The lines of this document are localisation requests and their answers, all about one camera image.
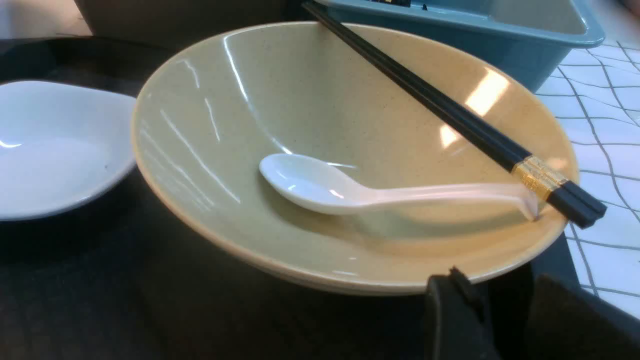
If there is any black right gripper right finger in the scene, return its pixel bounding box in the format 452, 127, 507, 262
525, 275, 640, 360

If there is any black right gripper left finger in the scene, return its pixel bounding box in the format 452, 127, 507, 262
423, 267, 501, 360

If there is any black chopstick gold band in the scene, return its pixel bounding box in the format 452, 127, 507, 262
301, 1, 608, 223

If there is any white soup spoon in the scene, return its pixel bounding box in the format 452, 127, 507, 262
258, 153, 540, 221

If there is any beige noodle bowl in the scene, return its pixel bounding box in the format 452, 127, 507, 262
131, 22, 567, 296

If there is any small white sauce dish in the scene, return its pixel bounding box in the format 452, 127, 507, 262
0, 80, 136, 221

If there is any blue plastic chopstick bin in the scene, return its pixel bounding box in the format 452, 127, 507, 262
322, 0, 606, 92

